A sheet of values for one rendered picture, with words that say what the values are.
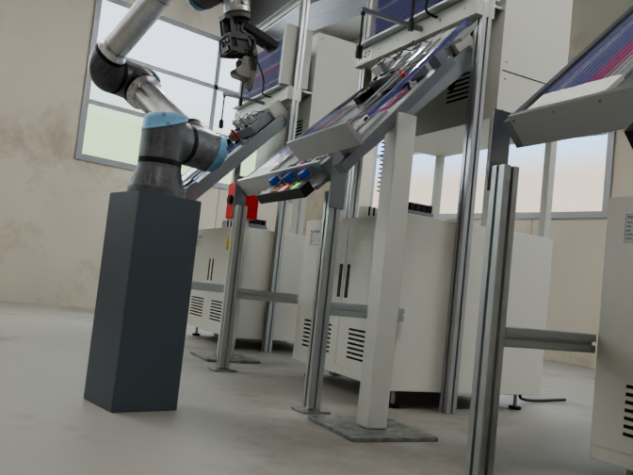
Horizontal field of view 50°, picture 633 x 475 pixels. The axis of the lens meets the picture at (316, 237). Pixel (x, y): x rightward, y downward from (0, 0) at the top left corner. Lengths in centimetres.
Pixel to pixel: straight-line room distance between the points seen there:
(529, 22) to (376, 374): 143
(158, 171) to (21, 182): 381
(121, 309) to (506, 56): 155
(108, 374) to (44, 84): 413
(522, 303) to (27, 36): 436
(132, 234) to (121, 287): 14
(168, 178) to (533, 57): 141
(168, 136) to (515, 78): 127
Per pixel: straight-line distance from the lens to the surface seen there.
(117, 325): 177
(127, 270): 175
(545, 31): 269
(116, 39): 214
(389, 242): 179
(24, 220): 558
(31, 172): 561
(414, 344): 221
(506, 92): 249
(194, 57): 632
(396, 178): 182
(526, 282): 250
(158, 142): 183
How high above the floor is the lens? 36
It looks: 4 degrees up
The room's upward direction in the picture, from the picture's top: 6 degrees clockwise
